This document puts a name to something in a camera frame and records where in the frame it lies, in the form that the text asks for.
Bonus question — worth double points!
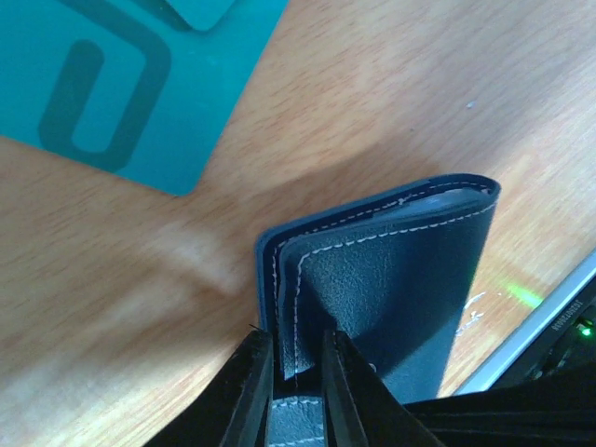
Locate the navy blue card holder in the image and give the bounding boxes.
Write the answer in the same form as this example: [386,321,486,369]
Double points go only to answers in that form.
[255,173,501,446]

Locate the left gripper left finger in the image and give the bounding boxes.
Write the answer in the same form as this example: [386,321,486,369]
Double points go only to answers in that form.
[151,329,274,446]

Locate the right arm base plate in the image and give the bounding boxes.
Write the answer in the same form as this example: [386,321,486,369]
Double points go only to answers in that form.
[528,305,595,380]

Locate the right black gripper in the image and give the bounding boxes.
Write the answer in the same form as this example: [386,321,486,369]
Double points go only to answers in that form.
[406,381,595,446]

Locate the green VIP card bottom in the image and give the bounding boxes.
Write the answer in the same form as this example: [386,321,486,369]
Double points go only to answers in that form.
[1,0,286,196]

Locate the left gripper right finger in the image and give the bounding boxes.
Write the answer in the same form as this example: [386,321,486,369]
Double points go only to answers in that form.
[321,331,442,447]

